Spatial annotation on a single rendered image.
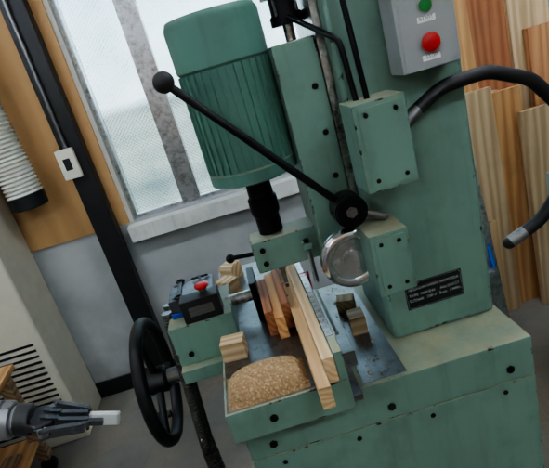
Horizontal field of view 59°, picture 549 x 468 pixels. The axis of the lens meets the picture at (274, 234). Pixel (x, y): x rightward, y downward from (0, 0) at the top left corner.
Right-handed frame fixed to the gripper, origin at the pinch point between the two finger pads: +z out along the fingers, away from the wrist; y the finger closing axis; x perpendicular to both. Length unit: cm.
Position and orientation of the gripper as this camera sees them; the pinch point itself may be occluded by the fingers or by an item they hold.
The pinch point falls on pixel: (104, 418)
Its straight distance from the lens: 133.3
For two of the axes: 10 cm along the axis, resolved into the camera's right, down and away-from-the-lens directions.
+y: -1.3, -3.1, 9.4
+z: 9.9, 0.3, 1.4
